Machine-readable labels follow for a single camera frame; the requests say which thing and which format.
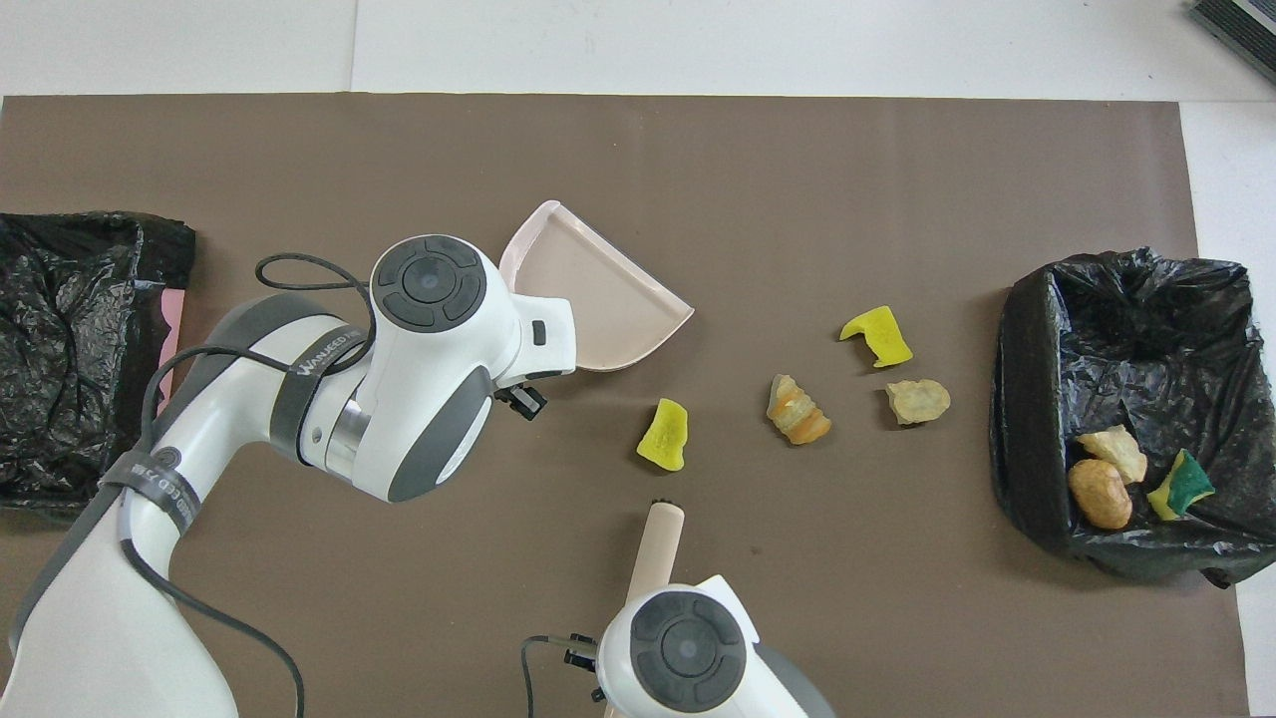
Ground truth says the beige plastic dustpan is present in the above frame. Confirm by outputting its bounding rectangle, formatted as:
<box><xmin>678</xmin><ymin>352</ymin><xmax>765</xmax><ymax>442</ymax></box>
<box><xmin>498</xmin><ymin>200</ymin><xmax>696</xmax><ymax>373</ymax></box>

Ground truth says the beige hand brush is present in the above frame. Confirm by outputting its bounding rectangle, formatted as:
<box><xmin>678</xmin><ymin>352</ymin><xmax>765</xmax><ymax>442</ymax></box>
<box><xmin>620</xmin><ymin>499</ymin><xmax>686</xmax><ymax>606</ymax></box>

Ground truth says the yellow and green sponge piece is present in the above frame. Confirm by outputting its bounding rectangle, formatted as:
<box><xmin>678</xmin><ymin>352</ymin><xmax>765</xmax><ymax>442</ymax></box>
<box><xmin>1146</xmin><ymin>449</ymin><xmax>1216</xmax><ymax>522</ymax></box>
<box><xmin>637</xmin><ymin>398</ymin><xmax>690</xmax><ymax>472</ymax></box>

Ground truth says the sliced crusty bread piece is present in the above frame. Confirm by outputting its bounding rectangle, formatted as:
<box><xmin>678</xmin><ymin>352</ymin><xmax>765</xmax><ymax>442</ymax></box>
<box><xmin>1076</xmin><ymin>426</ymin><xmax>1149</xmax><ymax>485</ymax></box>
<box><xmin>767</xmin><ymin>374</ymin><xmax>832</xmax><ymax>446</ymax></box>

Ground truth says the notched yellow sponge piece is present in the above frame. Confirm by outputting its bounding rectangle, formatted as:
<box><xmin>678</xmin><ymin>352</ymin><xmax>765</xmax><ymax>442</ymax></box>
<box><xmin>838</xmin><ymin>306</ymin><xmax>914</xmax><ymax>369</ymax></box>

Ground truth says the pale bread chunk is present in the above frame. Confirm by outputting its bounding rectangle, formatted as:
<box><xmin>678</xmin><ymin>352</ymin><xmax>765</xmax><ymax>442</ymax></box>
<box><xmin>885</xmin><ymin>379</ymin><xmax>951</xmax><ymax>426</ymax></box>

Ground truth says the brown round bread roll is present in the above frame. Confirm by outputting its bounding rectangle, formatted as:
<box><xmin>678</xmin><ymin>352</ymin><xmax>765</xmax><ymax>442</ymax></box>
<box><xmin>1068</xmin><ymin>459</ymin><xmax>1134</xmax><ymax>531</ymax></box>

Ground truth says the pink plastic bin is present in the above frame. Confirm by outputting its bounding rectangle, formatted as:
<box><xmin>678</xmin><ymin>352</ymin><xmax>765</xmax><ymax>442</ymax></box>
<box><xmin>155</xmin><ymin>284</ymin><xmax>188</xmax><ymax>385</ymax></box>

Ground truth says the black plastic trash bag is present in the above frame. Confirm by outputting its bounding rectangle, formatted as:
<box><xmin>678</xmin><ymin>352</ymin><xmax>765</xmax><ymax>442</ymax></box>
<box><xmin>990</xmin><ymin>247</ymin><xmax>1276</xmax><ymax>589</ymax></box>
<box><xmin>0</xmin><ymin>211</ymin><xmax>197</xmax><ymax>525</ymax></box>

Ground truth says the brown paper table mat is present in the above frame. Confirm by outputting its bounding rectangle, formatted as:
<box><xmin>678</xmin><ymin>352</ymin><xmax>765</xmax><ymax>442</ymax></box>
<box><xmin>0</xmin><ymin>93</ymin><xmax>1252</xmax><ymax>718</ymax></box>

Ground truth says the dark grey ribbed panel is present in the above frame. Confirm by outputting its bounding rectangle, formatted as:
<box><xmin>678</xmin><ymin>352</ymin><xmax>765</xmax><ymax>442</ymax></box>
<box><xmin>1189</xmin><ymin>0</ymin><xmax>1276</xmax><ymax>83</ymax></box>

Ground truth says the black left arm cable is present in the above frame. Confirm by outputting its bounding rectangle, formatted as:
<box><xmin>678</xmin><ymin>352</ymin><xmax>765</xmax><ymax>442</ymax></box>
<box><xmin>118</xmin><ymin>252</ymin><xmax>378</xmax><ymax>718</ymax></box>

